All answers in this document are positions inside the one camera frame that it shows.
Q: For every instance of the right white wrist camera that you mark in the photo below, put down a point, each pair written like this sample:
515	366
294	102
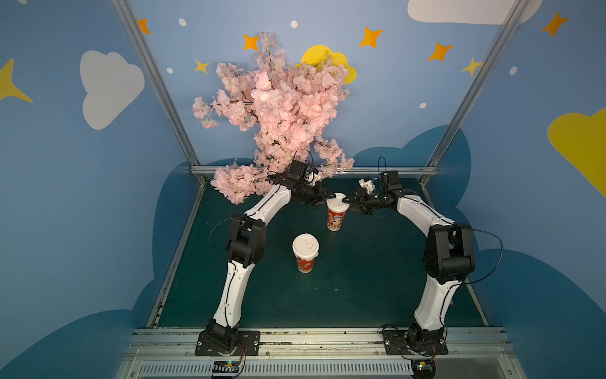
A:
367	184

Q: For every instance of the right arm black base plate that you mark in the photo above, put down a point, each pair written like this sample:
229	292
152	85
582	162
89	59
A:
395	342

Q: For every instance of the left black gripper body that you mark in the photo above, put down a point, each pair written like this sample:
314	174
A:
316	193

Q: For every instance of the small circuit board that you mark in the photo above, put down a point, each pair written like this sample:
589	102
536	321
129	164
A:
229	368
423	370

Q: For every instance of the red paper cup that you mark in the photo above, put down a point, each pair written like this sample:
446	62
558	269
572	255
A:
305	266
335	220

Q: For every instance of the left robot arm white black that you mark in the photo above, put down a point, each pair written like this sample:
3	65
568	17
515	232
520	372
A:
246	245

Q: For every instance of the white cup lid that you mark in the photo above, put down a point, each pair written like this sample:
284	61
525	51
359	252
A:
306	247
337	203

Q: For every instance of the right aluminium frame post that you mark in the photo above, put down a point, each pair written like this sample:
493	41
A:
499	45

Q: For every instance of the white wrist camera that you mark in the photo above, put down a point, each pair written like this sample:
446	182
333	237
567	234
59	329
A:
367	184
313	178

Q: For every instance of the right small circuit board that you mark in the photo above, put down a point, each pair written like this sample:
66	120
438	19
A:
423	370

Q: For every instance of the left small circuit board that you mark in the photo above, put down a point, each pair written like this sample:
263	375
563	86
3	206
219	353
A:
229	368

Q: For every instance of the pink cherry blossom tree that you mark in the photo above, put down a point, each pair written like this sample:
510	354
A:
290	104

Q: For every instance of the aluminium front rail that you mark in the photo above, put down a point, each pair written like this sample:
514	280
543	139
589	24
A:
320	353

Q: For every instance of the back aluminium frame bar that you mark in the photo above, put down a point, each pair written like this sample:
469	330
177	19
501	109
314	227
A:
354	171

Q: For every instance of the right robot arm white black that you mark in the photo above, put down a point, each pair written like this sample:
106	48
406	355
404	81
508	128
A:
448	259

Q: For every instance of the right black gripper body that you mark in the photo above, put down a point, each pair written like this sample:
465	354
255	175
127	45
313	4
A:
361	201

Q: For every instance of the aluminium frame post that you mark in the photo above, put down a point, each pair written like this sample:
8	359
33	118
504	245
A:
499	45
137	37

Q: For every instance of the left aluminium frame post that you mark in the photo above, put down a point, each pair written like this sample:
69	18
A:
137	37

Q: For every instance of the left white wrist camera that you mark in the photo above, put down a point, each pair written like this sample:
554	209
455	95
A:
313	178

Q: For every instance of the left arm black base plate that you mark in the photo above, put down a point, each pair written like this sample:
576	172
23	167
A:
244	343

